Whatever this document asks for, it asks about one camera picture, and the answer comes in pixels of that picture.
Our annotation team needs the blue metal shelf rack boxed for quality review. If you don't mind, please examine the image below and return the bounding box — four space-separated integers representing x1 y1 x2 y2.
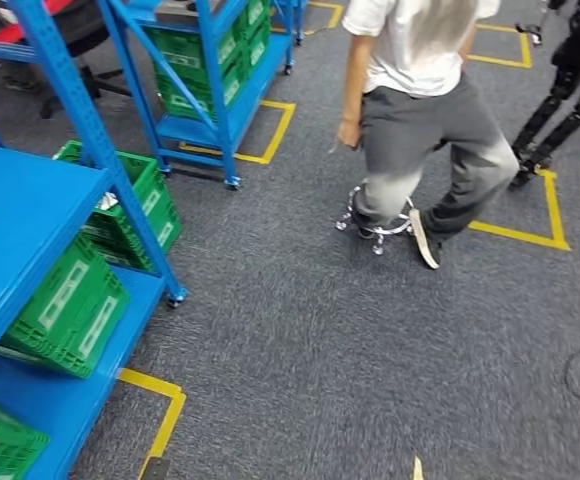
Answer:
270 0 310 76
95 0 297 191
0 0 190 480

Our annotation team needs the green plastic crate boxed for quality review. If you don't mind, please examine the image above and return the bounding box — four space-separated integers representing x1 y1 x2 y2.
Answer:
144 25 243 84
0 393 51 480
0 234 132 381
232 0 271 72
155 62 247 125
52 139 184 274

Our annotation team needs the person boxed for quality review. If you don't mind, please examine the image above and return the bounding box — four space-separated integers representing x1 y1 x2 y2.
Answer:
336 0 521 272

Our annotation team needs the black office chair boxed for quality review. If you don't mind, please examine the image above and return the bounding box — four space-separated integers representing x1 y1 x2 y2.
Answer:
0 0 134 121

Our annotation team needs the black humanoid robot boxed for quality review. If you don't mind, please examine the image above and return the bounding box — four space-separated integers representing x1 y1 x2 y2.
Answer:
509 0 580 191

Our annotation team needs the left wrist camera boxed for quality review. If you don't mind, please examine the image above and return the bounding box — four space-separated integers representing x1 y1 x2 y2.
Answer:
140 456 172 480

